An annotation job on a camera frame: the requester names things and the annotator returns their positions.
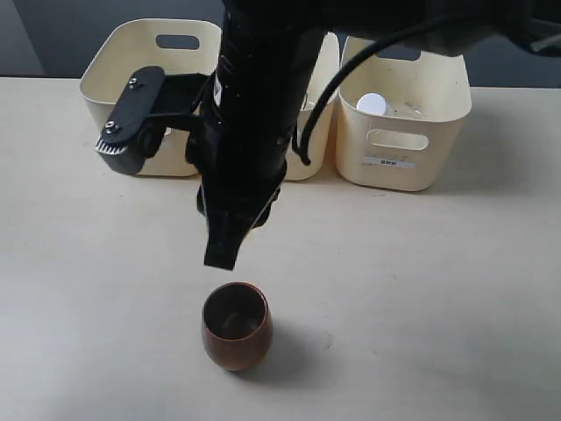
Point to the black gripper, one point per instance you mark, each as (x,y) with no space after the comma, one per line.
(266,59)

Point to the brown wooden cup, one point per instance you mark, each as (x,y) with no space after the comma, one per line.
(237,326)

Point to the clear plastic bottle white cap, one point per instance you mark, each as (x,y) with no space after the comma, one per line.
(373,104)

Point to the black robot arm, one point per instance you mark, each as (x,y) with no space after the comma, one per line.
(447,28)

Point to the left cream plastic bin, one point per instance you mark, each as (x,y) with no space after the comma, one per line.
(178,46)

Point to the right cream plastic bin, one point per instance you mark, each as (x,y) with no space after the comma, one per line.
(430,99)

